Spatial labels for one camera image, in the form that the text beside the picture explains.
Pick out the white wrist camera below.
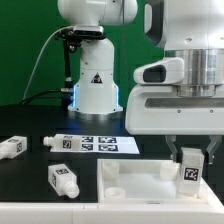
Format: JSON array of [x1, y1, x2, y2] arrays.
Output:
[[134, 57, 184, 85]]

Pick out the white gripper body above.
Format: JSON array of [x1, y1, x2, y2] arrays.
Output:
[[125, 85, 224, 135]]

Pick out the white square table top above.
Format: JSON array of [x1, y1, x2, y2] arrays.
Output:
[[97, 159, 208, 204]]

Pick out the black base cables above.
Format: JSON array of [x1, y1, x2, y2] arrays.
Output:
[[19, 87, 74, 106]]

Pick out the white marker sheet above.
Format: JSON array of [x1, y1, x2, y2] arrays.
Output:
[[51, 135, 139, 154]]

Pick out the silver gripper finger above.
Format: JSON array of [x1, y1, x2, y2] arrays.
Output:
[[165, 135, 180, 162], [206, 135, 222, 164]]

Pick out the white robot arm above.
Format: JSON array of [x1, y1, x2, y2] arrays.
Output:
[[58, 0, 224, 153]]

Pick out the white L-shaped obstacle frame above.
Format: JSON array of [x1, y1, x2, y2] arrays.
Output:
[[0, 181, 224, 224]]

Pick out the grey camera cable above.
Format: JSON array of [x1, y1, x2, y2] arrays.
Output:
[[22, 26, 73, 102]]

